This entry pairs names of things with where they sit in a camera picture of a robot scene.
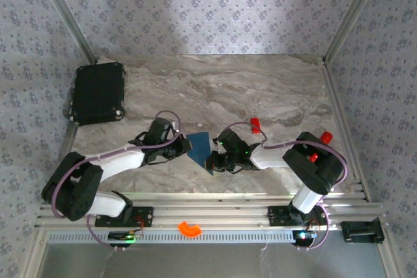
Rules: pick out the blue cloth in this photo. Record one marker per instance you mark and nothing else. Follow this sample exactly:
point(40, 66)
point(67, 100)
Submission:
point(200, 147)

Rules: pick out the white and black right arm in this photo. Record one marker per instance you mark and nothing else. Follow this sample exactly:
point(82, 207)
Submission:
point(309, 174)

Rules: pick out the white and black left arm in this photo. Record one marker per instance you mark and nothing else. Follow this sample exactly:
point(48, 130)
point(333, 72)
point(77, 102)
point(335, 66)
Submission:
point(71, 193)

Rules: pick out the small red cylinder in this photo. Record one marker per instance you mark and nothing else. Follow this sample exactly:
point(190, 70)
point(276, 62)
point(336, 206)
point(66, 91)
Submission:
point(256, 125)

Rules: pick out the orange curved plastic piece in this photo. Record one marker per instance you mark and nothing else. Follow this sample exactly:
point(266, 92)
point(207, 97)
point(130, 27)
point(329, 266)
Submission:
point(187, 231)

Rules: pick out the black rectangular case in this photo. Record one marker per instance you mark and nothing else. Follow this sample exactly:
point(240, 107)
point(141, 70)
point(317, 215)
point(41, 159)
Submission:
point(97, 92)

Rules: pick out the small lit circuit board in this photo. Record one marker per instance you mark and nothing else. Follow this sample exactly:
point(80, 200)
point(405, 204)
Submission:
point(303, 236)
point(120, 235)

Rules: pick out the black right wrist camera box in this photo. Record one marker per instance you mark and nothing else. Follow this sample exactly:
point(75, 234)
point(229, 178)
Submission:
point(233, 143)

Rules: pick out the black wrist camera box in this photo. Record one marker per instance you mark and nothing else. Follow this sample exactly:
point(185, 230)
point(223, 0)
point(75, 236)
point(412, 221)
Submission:
point(159, 130)
point(233, 143)

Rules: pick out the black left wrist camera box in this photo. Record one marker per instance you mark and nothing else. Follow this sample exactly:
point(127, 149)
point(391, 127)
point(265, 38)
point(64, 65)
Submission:
point(159, 130)

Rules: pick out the aluminium base frame beam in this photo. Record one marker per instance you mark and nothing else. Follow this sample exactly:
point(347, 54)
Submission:
point(211, 213)

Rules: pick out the aluminium table side rail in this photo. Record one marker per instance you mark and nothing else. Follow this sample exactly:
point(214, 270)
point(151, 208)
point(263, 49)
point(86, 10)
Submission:
point(340, 112)
point(67, 144)

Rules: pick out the black clamp bracket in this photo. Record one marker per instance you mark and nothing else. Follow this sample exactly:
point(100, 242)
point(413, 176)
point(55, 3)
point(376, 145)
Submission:
point(358, 230)

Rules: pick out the aluminium frame leg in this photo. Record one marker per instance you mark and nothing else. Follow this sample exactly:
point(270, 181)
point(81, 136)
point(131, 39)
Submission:
point(389, 258)
point(34, 255)

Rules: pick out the aluminium corner post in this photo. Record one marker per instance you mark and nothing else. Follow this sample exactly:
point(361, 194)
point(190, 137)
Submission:
point(68, 14)
point(352, 14)

